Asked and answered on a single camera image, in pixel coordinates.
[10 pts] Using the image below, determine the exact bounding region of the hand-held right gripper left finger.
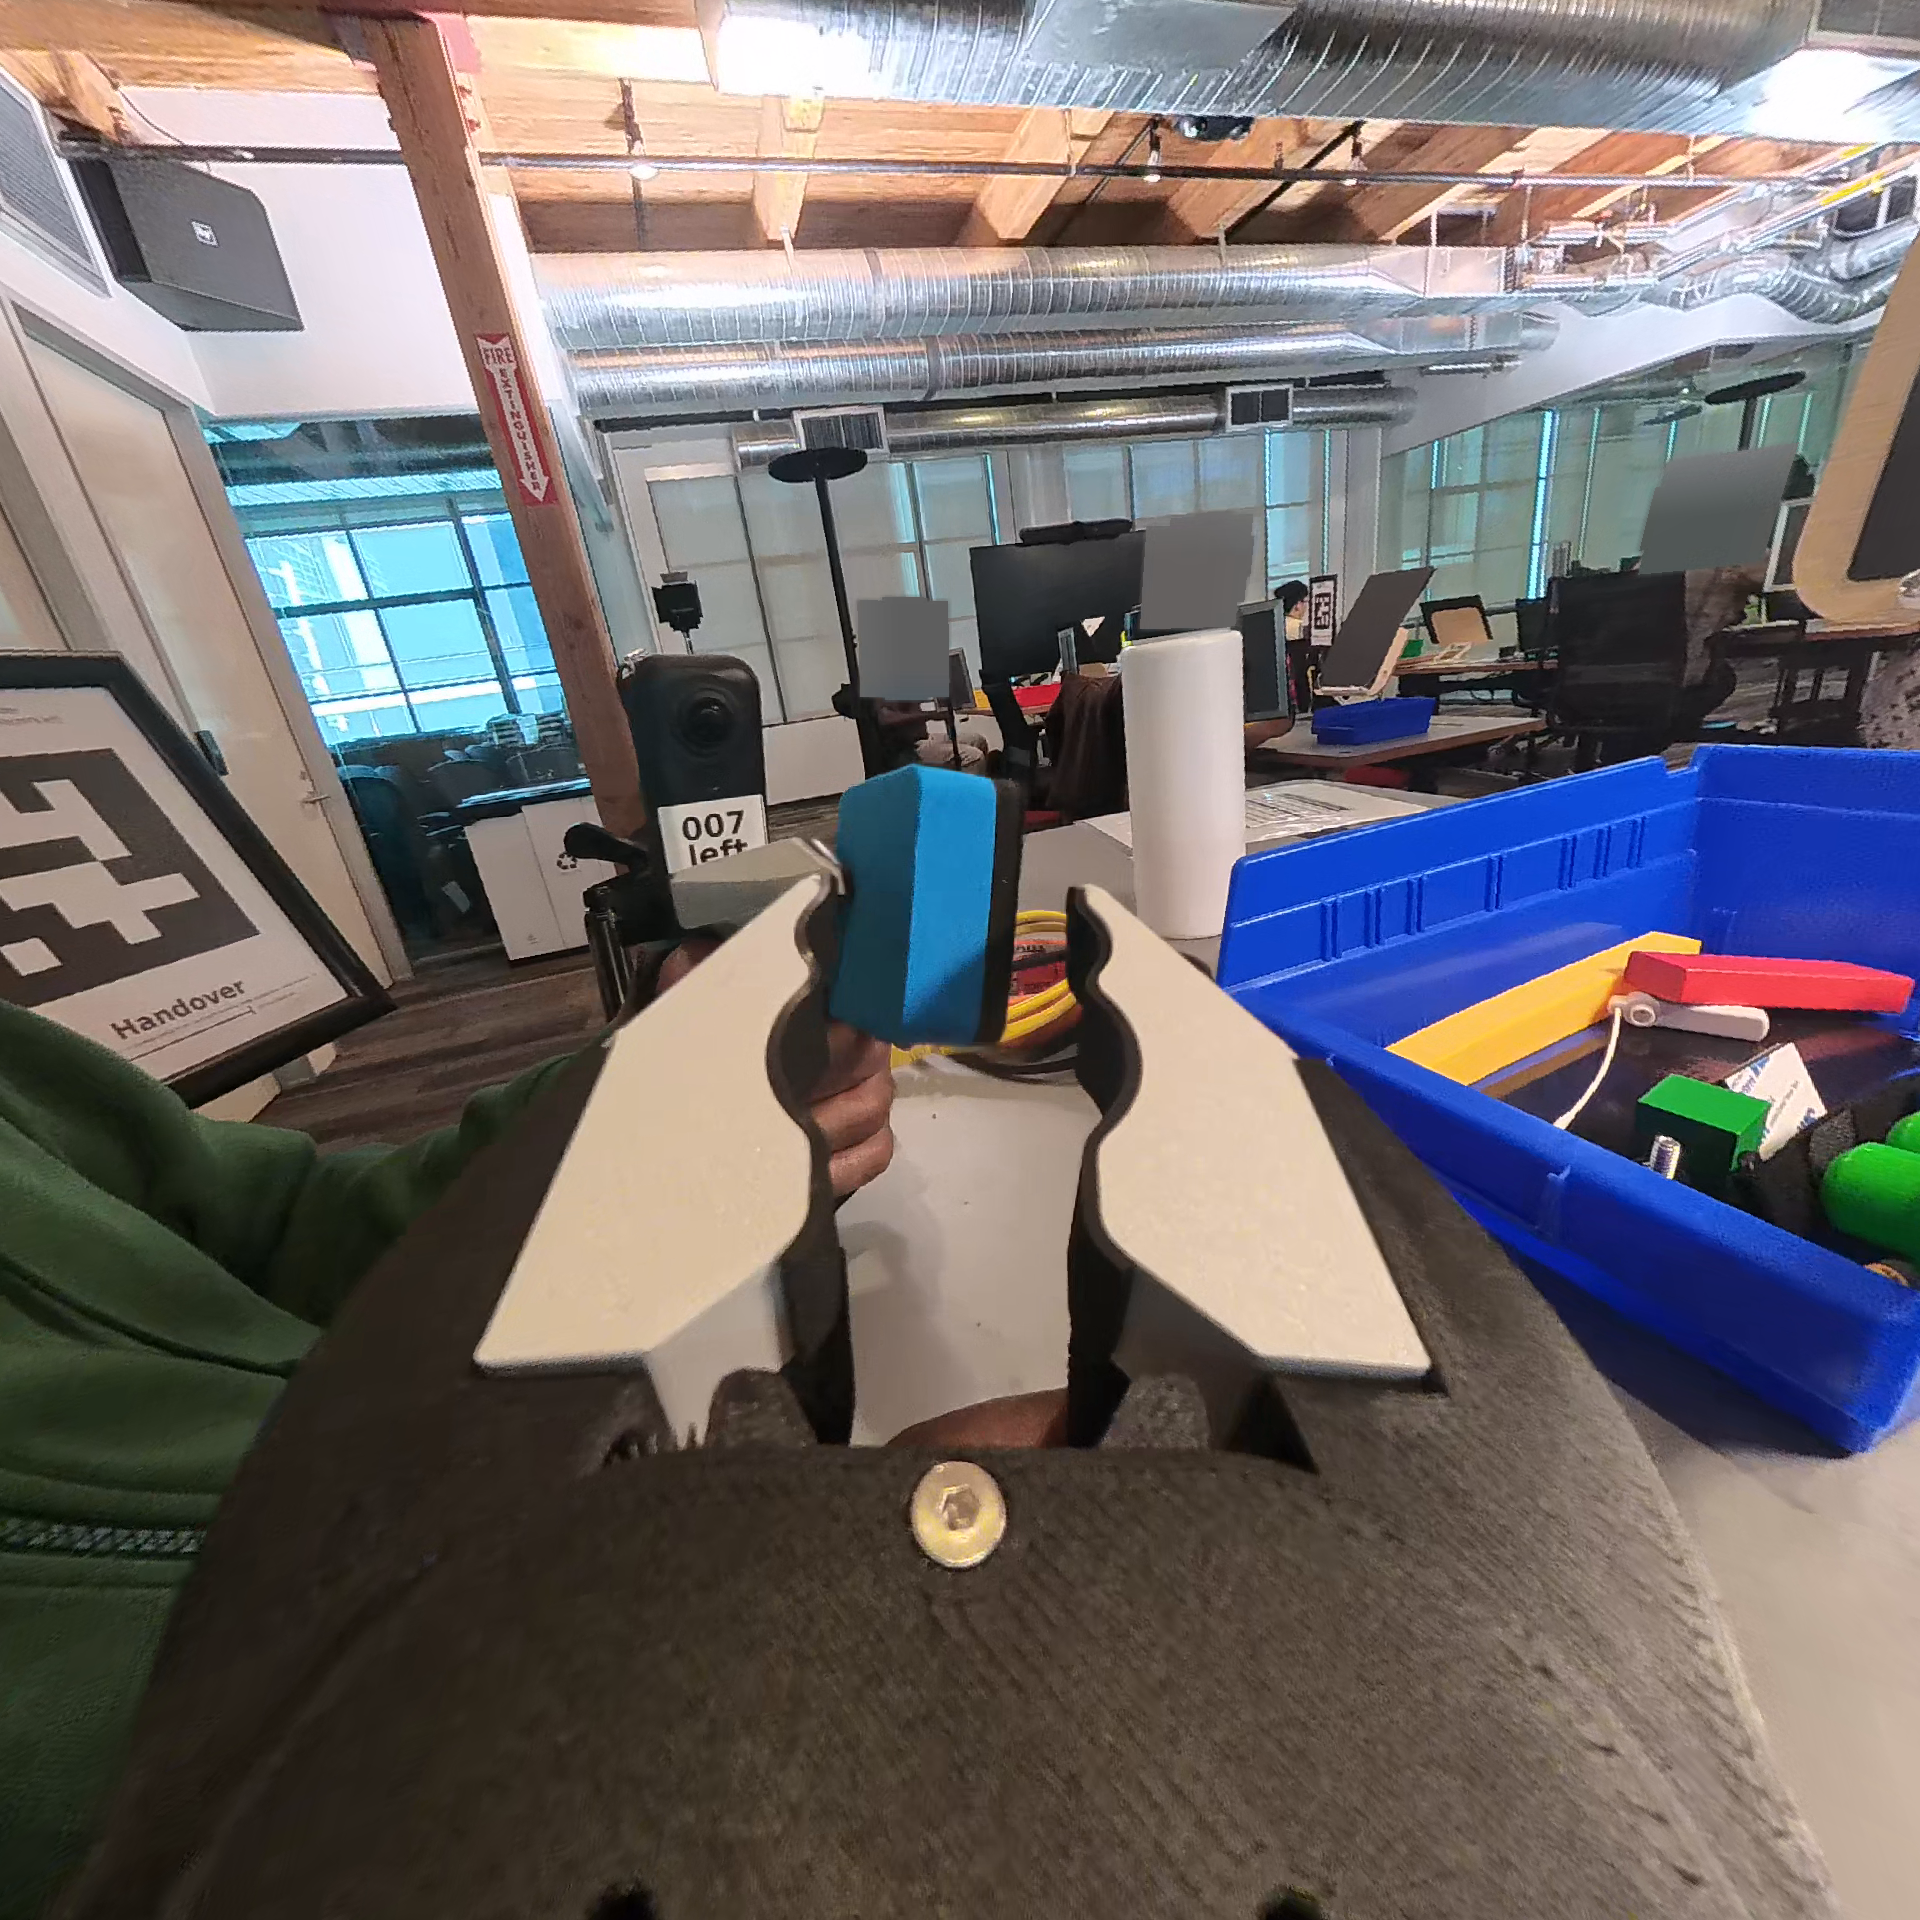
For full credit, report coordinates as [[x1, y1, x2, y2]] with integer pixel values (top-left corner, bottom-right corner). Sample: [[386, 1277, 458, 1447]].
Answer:
[[472, 873, 856, 1449]]

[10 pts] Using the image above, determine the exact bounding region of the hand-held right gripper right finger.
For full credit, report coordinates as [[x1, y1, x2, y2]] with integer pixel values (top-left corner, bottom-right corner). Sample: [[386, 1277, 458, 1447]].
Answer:
[[1063, 884, 1432, 1449]]

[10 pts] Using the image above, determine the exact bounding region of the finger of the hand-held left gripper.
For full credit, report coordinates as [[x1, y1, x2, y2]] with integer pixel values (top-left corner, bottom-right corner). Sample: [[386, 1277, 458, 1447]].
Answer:
[[667, 836, 848, 941]]

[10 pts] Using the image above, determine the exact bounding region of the light blue foam block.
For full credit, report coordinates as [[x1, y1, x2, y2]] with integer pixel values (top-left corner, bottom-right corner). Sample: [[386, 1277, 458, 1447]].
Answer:
[[830, 765, 1029, 1048]]

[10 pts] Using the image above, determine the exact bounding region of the large blue plastic bin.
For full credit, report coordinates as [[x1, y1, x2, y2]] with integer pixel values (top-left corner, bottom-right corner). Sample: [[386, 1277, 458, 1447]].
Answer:
[[1215, 745, 1920, 1455]]

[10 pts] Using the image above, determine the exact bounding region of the person's left hand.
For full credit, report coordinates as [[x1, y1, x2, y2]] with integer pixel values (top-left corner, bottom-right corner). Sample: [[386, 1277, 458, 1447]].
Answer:
[[652, 937, 900, 1202]]

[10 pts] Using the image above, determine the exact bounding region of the white recycling cabinet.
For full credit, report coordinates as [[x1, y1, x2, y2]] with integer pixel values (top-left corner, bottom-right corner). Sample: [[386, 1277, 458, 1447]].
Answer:
[[464, 780, 604, 962]]

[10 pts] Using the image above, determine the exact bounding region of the black pole round disc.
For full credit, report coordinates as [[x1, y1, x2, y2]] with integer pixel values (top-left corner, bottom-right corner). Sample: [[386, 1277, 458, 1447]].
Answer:
[[767, 445, 874, 722], [1704, 369, 1811, 452]]

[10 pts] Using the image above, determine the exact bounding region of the black circuit board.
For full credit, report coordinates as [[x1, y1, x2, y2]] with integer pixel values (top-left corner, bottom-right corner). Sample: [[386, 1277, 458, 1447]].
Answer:
[[1486, 1034, 1906, 1205]]

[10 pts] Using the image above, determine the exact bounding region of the long yellow block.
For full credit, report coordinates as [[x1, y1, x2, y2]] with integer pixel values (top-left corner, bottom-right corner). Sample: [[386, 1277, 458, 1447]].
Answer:
[[1387, 933, 1704, 1085]]

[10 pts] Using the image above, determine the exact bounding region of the red white arrow sign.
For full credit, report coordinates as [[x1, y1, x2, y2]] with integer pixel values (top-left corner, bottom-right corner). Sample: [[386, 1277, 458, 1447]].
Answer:
[[475, 333, 560, 509]]

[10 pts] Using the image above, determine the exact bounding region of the dark brown jacket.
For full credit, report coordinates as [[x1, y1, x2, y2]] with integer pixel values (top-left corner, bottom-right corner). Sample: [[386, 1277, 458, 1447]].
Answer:
[[1043, 673, 1130, 820]]

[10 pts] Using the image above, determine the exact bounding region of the black television screen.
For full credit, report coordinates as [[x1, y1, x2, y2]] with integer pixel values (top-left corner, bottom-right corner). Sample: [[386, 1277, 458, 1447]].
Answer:
[[967, 528, 1152, 685]]

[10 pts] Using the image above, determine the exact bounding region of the white paper roll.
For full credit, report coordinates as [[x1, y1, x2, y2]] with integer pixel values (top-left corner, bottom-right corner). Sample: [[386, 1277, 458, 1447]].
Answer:
[[1122, 631, 1251, 943]]

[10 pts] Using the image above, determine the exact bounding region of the green cube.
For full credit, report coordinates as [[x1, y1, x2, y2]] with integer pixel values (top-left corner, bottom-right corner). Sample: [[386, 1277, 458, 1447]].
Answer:
[[1635, 1071, 1774, 1189]]

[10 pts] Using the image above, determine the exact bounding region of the white card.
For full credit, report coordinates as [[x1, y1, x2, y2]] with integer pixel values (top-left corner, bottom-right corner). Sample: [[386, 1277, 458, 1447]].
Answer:
[[1725, 1044, 1831, 1161]]

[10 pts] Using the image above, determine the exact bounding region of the red block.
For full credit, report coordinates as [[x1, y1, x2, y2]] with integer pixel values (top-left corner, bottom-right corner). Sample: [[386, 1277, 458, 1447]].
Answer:
[[1622, 949, 1920, 1020]]

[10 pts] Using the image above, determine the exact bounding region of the tilted grey board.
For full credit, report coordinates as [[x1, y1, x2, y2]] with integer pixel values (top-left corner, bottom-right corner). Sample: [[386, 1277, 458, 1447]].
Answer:
[[1318, 566, 1439, 701]]

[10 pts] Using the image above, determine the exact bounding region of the framed marker sign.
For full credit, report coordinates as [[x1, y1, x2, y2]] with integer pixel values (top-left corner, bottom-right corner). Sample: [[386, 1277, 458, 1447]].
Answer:
[[0, 650, 399, 1106]]

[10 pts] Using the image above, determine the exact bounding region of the green two-stud brick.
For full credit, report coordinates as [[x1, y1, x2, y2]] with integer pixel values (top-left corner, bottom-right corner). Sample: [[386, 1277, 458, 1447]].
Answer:
[[1820, 1112, 1920, 1264]]

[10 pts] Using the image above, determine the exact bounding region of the black office chair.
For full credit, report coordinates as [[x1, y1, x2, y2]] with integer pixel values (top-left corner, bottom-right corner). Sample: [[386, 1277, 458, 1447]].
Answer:
[[1544, 568, 1736, 753]]

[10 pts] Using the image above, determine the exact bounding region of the green jacket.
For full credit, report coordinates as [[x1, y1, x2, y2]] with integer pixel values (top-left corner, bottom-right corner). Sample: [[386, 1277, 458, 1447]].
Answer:
[[0, 1288, 290, 1920]]

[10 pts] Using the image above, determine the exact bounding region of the black cable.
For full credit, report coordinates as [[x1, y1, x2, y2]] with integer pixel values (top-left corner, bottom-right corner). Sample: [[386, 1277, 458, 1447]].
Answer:
[[900, 1039, 1086, 1085]]

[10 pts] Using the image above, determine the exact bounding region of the thick wooden post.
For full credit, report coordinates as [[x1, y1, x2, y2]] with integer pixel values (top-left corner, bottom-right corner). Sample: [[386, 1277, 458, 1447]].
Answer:
[[351, 16, 648, 846]]

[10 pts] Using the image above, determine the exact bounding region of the narrow silver ceiling duct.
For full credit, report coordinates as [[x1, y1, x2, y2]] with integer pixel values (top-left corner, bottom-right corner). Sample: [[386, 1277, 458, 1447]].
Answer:
[[735, 381, 1422, 469]]

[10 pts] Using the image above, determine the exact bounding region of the white adapter cable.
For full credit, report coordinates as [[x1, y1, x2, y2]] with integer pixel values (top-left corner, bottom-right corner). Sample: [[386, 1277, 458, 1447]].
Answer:
[[1551, 990, 1774, 1132]]

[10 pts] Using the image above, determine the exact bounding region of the wide silver ceiling duct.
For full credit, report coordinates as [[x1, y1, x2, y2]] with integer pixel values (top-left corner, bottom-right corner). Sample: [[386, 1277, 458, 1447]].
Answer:
[[532, 240, 1565, 416]]

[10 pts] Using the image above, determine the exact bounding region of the black strap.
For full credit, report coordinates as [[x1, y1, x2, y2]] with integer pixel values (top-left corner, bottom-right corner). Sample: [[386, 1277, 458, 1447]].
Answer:
[[1756, 1078, 1920, 1250]]

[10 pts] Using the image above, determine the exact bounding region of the black wall speaker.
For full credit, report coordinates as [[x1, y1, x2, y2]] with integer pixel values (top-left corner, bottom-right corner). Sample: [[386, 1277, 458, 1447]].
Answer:
[[76, 158, 309, 333]]

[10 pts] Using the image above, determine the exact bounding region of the large silver vented duct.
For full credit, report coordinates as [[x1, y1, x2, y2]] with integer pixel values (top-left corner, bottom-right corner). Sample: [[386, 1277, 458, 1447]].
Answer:
[[703, 0, 1920, 138]]

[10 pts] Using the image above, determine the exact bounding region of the black board tan frame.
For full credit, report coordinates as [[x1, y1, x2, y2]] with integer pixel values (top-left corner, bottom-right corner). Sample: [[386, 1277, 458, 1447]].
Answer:
[[1791, 230, 1920, 626]]

